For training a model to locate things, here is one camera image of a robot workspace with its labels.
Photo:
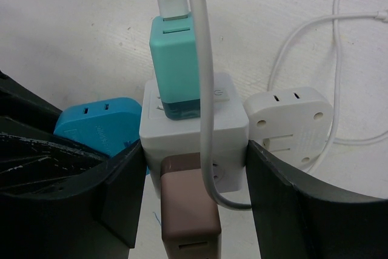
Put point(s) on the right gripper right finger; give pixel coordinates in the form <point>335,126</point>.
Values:
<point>299,216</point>

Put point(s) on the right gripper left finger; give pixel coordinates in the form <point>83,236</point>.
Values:
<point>92,215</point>

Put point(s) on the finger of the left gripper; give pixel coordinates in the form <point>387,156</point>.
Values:
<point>32,157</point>

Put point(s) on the blue plug adapter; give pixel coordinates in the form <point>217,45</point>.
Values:
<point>108,126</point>

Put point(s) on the white cube power socket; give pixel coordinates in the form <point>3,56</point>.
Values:
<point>162,137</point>

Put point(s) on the white flat plug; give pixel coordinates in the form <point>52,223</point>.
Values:
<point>291,124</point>

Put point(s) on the brown USB charger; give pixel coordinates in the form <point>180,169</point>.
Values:
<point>190,222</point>

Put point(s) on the teal USB charger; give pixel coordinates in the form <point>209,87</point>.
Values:
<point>174,55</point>

